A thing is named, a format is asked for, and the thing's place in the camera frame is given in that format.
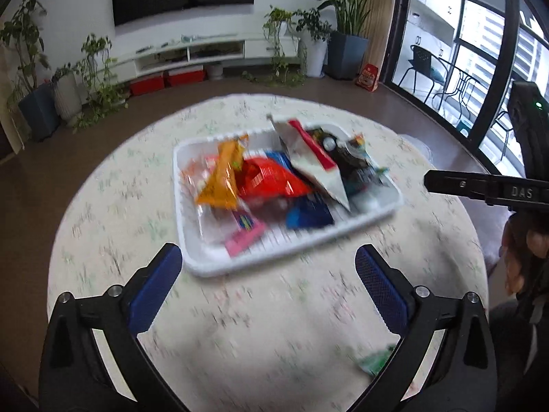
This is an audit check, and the small red orange packet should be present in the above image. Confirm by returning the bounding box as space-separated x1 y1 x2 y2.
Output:
180 155 218 197

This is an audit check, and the person's right forearm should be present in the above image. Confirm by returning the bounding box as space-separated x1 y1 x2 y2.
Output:
489 296 548 411

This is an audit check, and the black balcony chair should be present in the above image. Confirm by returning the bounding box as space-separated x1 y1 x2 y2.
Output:
398 44 449 103

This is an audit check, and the red snack bag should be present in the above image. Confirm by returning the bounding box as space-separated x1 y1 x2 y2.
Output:
235 156 314 201

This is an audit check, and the orange snack packet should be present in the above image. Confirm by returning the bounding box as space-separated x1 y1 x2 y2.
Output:
196 135 248 211

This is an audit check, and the pink snack packet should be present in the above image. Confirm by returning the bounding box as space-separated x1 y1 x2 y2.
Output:
224 211 267 258

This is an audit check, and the white and red snack packet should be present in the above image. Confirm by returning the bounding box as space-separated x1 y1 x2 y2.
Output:
266 114 351 212

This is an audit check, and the white plastic tray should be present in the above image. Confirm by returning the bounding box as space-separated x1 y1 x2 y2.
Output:
173 133 403 277

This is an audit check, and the dark square plant pot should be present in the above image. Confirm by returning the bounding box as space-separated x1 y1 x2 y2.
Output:
328 31 369 80

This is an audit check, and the dark blue plant pot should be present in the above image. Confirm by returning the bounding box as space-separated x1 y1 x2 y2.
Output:
18 83 60 141

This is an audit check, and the white ribbed plant pot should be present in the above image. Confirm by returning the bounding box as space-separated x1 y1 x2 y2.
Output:
53 72 82 127

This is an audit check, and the black sesame snack packet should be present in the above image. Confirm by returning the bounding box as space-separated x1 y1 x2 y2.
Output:
307 128 370 180

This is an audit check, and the white tall plant pot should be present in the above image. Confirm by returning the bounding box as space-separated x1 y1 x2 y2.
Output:
301 31 328 78

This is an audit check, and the red storage box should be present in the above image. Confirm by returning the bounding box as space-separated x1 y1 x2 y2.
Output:
129 72 165 96
166 65 206 87

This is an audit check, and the red paper bag on floor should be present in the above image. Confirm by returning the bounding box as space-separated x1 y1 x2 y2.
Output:
354 63 379 92

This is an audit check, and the white TV console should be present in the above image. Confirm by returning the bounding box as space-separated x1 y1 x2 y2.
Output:
109 34 277 83

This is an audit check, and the person's right hand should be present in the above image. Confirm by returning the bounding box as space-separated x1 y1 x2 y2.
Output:
500 213 548 296

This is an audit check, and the dark blue Tipo snack bag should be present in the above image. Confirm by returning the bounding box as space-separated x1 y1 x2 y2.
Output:
265 151 334 230

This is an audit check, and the light blue panda snack bag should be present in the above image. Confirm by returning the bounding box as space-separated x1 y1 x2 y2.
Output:
341 134 388 196

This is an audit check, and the green wrapped snack packet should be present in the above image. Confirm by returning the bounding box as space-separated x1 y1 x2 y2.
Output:
355 344 396 378

